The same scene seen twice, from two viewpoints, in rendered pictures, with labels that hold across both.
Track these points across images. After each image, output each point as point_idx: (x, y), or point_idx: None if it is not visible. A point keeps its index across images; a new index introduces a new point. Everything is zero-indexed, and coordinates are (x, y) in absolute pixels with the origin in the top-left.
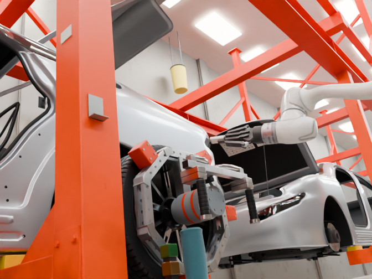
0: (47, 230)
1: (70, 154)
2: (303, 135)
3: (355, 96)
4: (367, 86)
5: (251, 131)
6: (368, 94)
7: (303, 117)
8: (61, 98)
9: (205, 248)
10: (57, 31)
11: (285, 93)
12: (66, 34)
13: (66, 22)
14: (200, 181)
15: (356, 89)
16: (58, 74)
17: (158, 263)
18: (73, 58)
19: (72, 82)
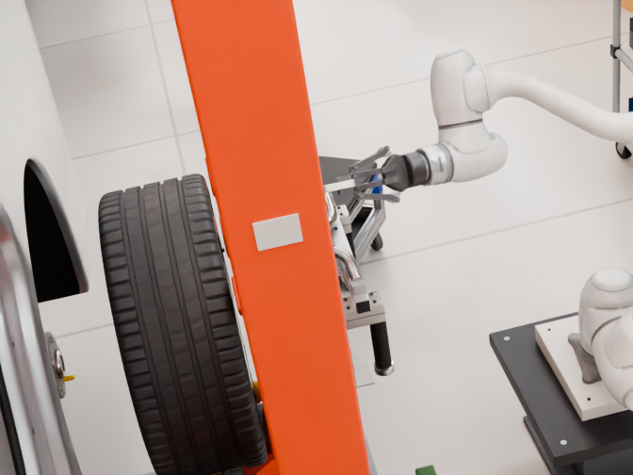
0: None
1: (333, 456)
2: (489, 174)
3: (587, 131)
4: (614, 131)
5: (399, 165)
6: (609, 139)
7: (495, 144)
8: (280, 364)
9: (237, 323)
10: (230, 211)
11: (451, 74)
12: (283, 233)
13: (268, 200)
14: (383, 323)
15: (593, 126)
16: (259, 315)
17: (262, 431)
18: (319, 293)
19: (322, 340)
